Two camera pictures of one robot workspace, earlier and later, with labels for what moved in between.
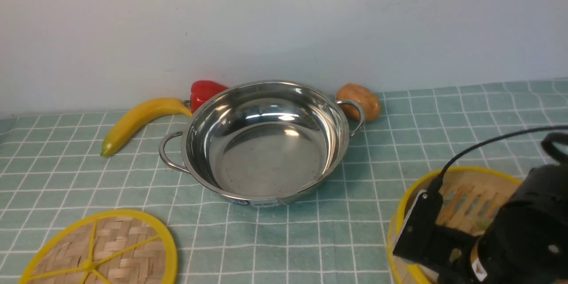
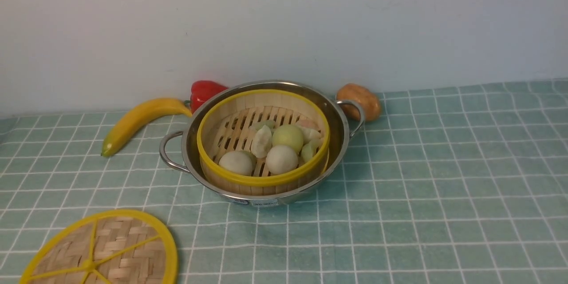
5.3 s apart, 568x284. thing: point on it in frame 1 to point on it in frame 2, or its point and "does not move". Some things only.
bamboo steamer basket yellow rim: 472,198 to 264,142
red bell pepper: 201,90 does not move
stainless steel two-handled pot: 263,143 does not move
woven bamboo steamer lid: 122,246 does not move
